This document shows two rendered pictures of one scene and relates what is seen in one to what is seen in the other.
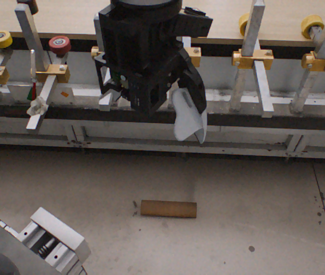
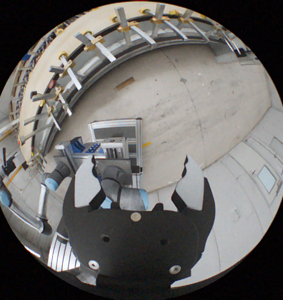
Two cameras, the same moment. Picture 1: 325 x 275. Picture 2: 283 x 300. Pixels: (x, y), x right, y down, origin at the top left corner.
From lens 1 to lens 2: 0.45 m
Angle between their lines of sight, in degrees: 65
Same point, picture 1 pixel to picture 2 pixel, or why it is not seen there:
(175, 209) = (127, 82)
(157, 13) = not seen: outside the picture
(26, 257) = (114, 162)
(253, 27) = (122, 16)
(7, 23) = not seen: hidden behind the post
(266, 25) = not seen: hidden behind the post
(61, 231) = (113, 145)
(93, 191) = (100, 95)
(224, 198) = (139, 70)
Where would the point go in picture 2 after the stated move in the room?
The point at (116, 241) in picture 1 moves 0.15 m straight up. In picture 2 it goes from (117, 102) to (114, 101)
